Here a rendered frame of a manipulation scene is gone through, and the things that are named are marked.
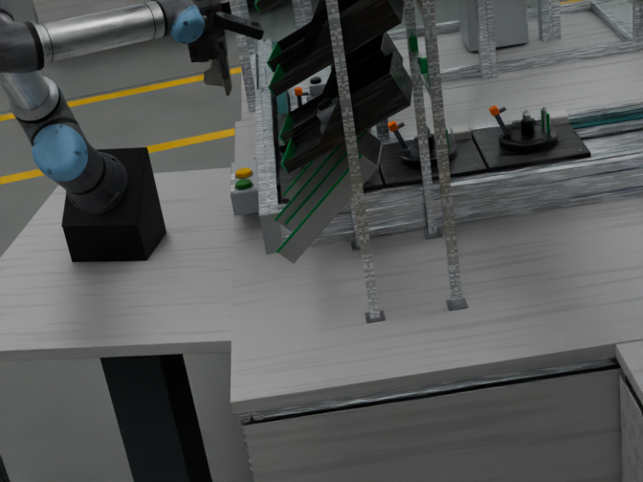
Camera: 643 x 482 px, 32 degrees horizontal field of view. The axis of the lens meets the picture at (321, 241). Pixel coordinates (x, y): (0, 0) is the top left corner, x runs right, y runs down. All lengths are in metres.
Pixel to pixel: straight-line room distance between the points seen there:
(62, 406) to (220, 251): 1.34
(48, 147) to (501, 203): 1.04
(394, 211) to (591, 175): 0.46
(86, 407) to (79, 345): 1.40
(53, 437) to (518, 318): 1.91
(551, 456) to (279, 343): 0.58
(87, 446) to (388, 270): 1.48
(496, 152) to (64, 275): 1.07
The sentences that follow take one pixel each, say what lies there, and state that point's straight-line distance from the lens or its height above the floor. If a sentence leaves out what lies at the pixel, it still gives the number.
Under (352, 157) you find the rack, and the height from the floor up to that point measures 1.22.
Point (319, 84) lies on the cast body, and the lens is 2.98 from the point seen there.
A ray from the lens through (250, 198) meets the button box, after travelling 2.73.
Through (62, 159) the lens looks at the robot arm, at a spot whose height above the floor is 1.18.
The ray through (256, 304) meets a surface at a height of 0.86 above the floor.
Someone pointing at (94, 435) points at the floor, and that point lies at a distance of 3.69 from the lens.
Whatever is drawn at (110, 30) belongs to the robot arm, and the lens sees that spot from 2.30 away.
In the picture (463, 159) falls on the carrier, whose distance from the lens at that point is 2.71.
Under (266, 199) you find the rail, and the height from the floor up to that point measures 0.96.
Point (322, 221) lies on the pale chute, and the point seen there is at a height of 1.08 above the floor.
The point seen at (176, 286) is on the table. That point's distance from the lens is 2.57.
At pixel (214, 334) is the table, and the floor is 0.86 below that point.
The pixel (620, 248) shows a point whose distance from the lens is 2.50.
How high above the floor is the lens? 2.05
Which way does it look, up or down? 27 degrees down
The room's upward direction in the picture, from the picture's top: 9 degrees counter-clockwise
